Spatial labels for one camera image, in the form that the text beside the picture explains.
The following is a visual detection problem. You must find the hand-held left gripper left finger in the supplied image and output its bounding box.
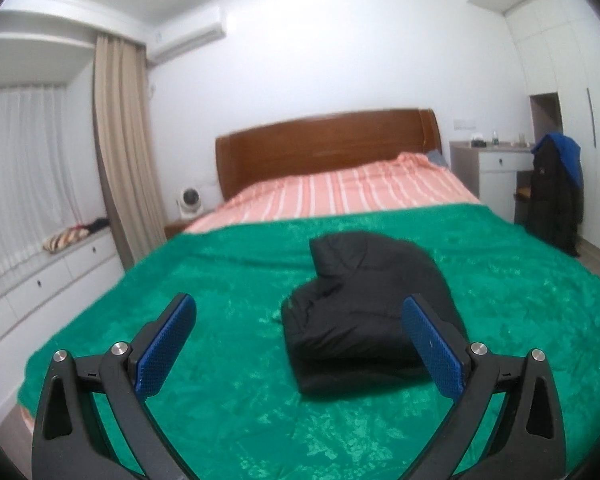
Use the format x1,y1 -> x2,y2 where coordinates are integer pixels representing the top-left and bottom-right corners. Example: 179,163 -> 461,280
30,292 -> 198,480

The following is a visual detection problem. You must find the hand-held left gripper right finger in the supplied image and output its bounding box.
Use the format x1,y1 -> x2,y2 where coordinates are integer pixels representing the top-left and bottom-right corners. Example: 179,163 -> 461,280
402,294 -> 568,480

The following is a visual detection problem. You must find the black down jacket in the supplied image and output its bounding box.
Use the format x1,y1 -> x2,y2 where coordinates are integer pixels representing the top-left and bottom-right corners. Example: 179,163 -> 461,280
280,231 -> 470,395

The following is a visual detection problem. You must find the green patterned blanket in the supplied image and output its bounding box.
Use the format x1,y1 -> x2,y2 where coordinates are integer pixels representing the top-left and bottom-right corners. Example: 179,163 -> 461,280
17,201 -> 600,480

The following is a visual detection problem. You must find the brown nightstand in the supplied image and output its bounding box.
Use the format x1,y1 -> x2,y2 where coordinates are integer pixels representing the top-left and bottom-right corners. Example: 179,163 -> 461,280
164,207 -> 218,240

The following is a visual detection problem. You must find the white drawer cabinet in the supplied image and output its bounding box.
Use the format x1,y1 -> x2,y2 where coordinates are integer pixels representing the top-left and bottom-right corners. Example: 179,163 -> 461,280
0,230 -> 126,361

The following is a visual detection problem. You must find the striped cushion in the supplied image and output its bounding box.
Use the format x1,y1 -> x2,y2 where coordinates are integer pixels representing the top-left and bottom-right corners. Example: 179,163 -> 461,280
42,226 -> 90,253

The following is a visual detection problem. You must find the small white fan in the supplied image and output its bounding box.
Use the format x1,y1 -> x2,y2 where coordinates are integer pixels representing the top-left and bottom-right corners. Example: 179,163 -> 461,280
176,187 -> 202,218

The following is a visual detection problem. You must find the white desk with drawer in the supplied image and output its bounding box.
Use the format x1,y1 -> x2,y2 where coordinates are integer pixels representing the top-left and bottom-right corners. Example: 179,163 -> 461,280
450,140 -> 536,223

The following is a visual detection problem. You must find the black coat on chair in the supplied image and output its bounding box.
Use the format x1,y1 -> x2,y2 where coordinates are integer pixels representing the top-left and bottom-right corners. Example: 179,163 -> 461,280
525,136 -> 583,258

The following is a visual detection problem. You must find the pink striped bed sheet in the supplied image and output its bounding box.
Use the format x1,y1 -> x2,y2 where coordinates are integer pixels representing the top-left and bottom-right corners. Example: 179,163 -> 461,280
19,151 -> 481,433

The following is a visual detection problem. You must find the beige curtain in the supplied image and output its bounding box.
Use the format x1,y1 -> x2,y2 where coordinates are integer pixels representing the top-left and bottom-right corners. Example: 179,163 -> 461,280
92,32 -> 168,271

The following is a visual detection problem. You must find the white sheer curtain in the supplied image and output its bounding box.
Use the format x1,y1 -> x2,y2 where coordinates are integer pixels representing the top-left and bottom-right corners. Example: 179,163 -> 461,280
0,85 -> 108,281

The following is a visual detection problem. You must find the brown wooden headboard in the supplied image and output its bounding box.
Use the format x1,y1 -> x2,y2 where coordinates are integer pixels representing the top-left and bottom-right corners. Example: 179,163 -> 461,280
215,108 -> 442,203

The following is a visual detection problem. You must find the white air conditioner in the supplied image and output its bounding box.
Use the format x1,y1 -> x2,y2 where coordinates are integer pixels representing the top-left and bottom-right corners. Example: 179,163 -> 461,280
147,7 -> 227,66

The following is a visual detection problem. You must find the white wardrobe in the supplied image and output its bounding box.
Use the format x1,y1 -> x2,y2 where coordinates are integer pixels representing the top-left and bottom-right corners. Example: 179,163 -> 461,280
500,0 -> 600,261

